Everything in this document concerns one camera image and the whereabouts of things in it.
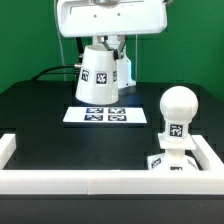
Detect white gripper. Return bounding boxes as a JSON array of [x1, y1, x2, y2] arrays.
[[57, 0, 167, 60]]

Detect white lamp shade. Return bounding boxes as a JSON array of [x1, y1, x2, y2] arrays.
[[76, 45, 118, 105]]

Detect white lamp bulb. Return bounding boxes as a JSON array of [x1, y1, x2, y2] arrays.
[[158, 86, 198, 148]]

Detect white lamp base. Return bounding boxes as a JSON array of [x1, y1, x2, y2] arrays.
[[147, 133, 198, 172]]

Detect white marker tag plate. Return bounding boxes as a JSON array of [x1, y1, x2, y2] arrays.
[[63, 107, 147, 124]]

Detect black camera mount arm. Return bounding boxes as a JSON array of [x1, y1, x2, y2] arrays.
[[76, 37, 84, 63]]

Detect white hanging cable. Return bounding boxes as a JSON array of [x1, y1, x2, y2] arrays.
[[53, 0, 68, 83]]

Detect black cable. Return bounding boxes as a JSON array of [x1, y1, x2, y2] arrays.
[[29, 63, 83, 84]]

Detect white U-shaped frame wall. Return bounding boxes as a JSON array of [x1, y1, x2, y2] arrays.
[[0, 134, 224, 195]]

